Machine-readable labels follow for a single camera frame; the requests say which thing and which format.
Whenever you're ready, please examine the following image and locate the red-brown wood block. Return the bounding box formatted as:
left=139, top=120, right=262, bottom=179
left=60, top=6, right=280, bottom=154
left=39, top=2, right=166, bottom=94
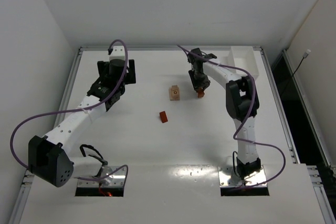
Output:
left=159, top=111, right=168, bottom=123
left=197, top=88, right=205, bottom=98

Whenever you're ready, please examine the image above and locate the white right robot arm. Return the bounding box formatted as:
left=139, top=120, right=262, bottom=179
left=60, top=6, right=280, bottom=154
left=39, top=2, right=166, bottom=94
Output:
left=186, top=48, right=261, bottom=179

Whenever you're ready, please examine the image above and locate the black wall cable white plug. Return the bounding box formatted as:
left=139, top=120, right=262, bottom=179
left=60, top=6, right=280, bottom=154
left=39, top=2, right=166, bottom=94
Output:
left=290, top=49, right=312, bottom=79

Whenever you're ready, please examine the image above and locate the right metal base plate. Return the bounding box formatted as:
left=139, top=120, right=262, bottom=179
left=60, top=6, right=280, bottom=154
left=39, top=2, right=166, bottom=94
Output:
left=218, top=166, right=267, bottom=188

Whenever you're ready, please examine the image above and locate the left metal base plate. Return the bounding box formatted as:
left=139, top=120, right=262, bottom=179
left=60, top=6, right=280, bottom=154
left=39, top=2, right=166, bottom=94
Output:
left=77, top=166, right=128, bottom=189

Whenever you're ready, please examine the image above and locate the aluminium table frame rail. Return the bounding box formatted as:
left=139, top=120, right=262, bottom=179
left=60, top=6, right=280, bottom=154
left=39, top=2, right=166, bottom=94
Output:
left=15, top=47, right=335, bottom=223

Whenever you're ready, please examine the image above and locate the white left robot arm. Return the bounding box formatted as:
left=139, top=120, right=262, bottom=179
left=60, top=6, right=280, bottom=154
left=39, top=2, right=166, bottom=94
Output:
left=28, top=59, right=136, bottom=187

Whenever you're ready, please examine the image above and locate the white perforated box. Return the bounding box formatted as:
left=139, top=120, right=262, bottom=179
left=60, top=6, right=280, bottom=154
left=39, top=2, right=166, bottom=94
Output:
left=220, top=46, right=259, bottom=80

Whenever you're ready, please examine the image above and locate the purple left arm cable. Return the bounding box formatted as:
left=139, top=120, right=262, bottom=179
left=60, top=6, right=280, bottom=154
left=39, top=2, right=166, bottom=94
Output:
left=9, top=39, right=129, bottom=182

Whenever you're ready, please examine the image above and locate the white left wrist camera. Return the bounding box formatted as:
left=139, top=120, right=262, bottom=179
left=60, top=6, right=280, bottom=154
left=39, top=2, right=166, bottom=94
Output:
left=108, top=46, right=125, bottom=61

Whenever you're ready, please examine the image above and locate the metal base plate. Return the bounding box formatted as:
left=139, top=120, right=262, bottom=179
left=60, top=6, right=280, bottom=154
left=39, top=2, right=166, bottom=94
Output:
left=218, top=166, right=267, bottom=188
left=77, top=166, right=128, bottom=189

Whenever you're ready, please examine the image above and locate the light wood cube letter O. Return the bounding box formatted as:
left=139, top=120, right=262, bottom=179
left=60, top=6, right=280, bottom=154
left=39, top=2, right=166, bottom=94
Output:
left=171, top=85, right=180, bottom=100

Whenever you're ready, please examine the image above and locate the long light wood block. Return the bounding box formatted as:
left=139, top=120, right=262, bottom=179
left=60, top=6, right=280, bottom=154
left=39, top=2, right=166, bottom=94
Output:
left=174, top=89, right=180, bottom=100
left=169, top=88, right=175, bottom=101

